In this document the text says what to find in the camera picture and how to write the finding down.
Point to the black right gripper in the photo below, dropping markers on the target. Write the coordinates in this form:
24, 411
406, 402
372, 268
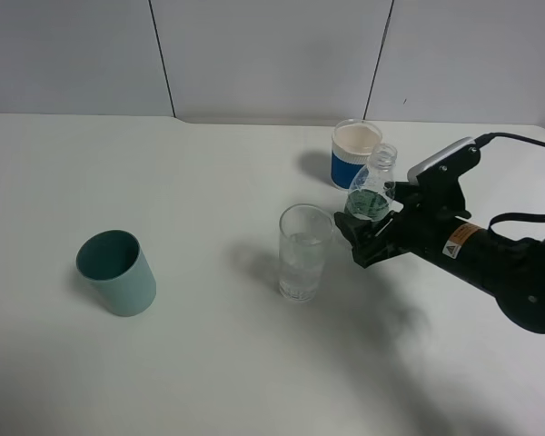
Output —
411, 230

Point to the clear green labelled water bottle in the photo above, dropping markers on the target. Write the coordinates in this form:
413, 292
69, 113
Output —
372, 189

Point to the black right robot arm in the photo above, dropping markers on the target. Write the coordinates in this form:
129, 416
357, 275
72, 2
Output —
512, 272

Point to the blue sleeved white paper cup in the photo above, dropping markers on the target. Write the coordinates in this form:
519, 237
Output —
353, 141

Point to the teal green plastic cup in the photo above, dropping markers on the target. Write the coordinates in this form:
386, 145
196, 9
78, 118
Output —
114, 264

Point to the clear tall drinking glass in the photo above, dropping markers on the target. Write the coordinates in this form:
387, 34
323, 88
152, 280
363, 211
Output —
306, 233

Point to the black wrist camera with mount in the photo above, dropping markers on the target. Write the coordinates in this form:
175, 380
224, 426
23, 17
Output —
437, 178

